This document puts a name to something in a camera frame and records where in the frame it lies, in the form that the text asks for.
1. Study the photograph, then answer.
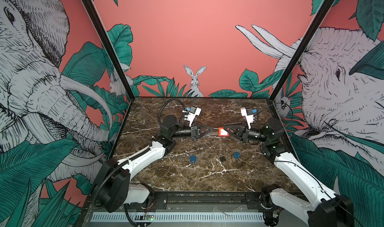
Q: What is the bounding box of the red safety padlock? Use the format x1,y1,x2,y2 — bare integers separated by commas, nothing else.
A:
218,128,229,137

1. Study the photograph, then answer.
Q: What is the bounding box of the blue padlock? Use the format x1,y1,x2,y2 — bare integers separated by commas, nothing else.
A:
233,152,241,159
190,156,197,165

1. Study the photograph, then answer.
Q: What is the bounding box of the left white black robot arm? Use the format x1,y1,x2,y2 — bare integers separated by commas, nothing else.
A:
91,115,214,213

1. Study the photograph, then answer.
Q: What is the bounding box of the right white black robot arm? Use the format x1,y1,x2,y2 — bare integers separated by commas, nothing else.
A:
224,118,355,227

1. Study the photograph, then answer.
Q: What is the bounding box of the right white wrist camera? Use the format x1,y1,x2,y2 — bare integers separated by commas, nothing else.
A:
240,107,258,130

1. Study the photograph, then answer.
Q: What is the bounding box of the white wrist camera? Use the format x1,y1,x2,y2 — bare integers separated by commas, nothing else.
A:
184,106,201,127
240,107,258,130

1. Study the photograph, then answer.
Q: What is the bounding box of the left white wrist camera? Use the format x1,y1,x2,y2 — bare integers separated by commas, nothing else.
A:
184,106,201,127

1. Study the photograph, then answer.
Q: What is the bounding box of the left black corrugated cable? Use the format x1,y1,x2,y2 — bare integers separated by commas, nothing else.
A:
157,98,187,126

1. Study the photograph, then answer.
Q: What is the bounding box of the black mounting rail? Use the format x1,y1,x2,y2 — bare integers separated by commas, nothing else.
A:
85,188,278,213

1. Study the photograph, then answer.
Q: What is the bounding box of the white slotted cable duct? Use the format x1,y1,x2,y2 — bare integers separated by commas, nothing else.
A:
91,212,264,223

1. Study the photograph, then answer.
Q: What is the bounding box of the left black frame post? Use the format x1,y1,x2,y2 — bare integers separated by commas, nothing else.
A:
81,0,135,101

